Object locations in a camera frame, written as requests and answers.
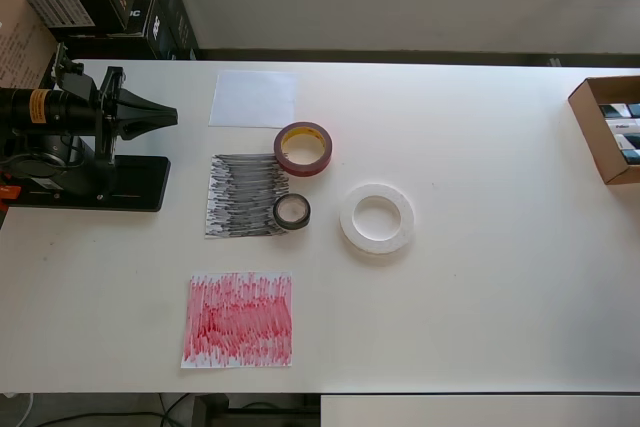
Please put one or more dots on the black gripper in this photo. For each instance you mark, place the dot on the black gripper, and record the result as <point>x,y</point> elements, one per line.
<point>107,114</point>

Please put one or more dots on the red tape roll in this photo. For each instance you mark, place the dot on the red tape roll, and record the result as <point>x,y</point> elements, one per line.
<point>305,171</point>

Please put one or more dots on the small black tape roll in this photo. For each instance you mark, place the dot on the small black tape roll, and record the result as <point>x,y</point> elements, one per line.
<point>292,224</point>

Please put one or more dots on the large white tape roll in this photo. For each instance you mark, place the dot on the large white tape roll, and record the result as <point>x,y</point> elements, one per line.
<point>377,247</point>

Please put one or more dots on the gray black Piper robot arm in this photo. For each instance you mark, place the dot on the gray black Piper robot arm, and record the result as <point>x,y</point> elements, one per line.
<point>20,107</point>

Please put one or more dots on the large black printed carton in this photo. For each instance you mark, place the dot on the large black printed carton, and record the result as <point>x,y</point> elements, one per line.
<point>170,32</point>

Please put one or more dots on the blank white paper sheet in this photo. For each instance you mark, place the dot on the blank white paper sheet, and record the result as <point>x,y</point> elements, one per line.
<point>250,99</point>

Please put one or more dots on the black scribbled paper sheet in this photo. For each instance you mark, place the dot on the black scribbled paper sheet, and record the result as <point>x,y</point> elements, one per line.
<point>240,197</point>

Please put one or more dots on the large brown cardboard box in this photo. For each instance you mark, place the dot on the large brown cardboard box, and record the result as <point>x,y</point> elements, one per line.
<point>20,47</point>

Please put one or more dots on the orange black clamp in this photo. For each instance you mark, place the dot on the orange black clamp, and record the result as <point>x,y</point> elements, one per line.
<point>9,192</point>

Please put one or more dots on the red scribbled paper sheet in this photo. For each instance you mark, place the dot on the red scribbled paper sheet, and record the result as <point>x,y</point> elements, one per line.
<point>235,322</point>

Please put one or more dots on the open brown cardboard tray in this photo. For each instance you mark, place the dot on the open brown cardboard tray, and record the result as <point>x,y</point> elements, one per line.
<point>595,147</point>

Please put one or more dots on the small black white box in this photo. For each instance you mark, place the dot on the small black white box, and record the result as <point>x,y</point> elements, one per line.
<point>627,142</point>
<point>612,110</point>
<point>631,157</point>

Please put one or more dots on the small white printed box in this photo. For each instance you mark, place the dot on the small white printed box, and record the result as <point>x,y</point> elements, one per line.
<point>622,126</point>

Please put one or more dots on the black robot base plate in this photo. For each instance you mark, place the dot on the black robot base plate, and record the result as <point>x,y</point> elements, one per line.
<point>145,187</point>

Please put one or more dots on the small wrist camera on bracket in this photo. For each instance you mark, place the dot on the small wrist camera on bracket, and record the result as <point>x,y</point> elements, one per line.
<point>59,64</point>

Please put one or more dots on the black table leg frame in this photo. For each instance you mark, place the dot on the black table leg frame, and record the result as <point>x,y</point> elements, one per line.
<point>210,412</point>

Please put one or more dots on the small gray bracket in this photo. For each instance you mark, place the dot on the small gray bracket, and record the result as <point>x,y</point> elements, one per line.
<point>555,61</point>

